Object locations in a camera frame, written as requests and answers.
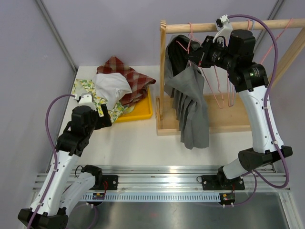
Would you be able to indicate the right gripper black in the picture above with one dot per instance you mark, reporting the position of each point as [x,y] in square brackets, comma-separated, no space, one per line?
[197,57]

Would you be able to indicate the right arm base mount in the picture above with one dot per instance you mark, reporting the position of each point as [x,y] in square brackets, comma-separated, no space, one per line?
[219,182]

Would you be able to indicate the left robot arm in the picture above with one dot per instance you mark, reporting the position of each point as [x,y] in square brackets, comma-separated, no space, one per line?
[54,203]

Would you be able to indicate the lemon print skirt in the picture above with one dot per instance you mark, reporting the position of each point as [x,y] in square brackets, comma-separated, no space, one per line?
[87,86]

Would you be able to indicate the yellow plastic tray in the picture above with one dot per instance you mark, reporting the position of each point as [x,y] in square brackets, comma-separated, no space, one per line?
[142,111]

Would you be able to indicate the grey skirt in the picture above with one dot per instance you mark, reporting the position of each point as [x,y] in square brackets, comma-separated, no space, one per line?
[184,83]

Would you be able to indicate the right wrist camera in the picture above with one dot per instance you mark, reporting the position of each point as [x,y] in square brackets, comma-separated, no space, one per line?
[224,28]

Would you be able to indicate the white skirt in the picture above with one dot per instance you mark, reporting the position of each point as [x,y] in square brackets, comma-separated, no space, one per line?
[112,87]

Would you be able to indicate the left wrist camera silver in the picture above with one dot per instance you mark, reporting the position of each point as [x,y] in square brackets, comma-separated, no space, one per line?
[85,99]

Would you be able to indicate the red plaid skirt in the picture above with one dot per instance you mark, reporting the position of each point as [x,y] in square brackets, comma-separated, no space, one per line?
[138,82]

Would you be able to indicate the blue hanger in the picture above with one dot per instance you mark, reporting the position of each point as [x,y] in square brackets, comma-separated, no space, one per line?
[253,25]

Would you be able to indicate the aluminium rail frame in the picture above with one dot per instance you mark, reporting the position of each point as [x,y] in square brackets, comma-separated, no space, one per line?
[150,165]

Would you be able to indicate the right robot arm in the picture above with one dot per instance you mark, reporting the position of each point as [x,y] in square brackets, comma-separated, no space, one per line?
[251,83]

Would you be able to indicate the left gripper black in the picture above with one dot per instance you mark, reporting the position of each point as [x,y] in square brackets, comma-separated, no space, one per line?
[103,121]

